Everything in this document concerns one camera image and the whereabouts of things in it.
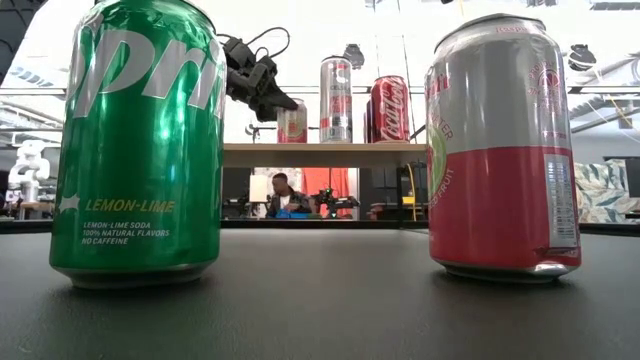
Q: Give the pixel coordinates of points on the white and pink seltzer can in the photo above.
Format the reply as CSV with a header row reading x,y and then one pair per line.
x,y
295,130
500,200

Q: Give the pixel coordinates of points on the green Sprite can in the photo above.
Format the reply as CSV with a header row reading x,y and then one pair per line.
x,y
135,150

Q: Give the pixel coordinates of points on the small white board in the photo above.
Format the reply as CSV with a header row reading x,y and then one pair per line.
x,y
258,188

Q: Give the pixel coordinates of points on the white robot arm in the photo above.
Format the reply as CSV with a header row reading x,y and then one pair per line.
x,y
30,165

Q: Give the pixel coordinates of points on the black background robot arm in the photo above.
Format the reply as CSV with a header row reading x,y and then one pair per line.
x,y
335,201

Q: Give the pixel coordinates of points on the person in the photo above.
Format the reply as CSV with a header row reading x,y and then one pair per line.
x,y
285,197

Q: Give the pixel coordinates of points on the wooden shelf with black legs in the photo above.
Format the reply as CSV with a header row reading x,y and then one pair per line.
x,y
300,155

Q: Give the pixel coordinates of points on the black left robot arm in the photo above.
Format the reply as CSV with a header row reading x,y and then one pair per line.
x,y
12,25

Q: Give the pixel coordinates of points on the small blue box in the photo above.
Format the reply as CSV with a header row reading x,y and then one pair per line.
x,y
295,215

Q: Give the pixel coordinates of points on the orange red panel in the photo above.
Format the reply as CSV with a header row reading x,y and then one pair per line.
x,y
325,177

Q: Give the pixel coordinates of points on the leaf patterned panel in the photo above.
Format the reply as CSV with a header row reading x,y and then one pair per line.
x,y
600,195

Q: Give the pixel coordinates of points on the black table mat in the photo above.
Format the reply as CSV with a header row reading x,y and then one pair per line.
x,y
320,310

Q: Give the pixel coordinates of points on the slim white Celsius can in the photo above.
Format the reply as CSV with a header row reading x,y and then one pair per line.
x,y
336,100

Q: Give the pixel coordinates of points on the black aluminium table frame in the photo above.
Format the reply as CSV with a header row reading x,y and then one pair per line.
x,y
300,224

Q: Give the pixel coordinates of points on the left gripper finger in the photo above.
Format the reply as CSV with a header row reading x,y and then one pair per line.
x,y
275,104

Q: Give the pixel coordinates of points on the red and white soda can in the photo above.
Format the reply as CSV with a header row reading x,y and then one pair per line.
x,y
390,107

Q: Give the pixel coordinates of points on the black round ceiling fixture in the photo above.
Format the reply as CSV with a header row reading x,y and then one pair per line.
x,y
581,56
358,55

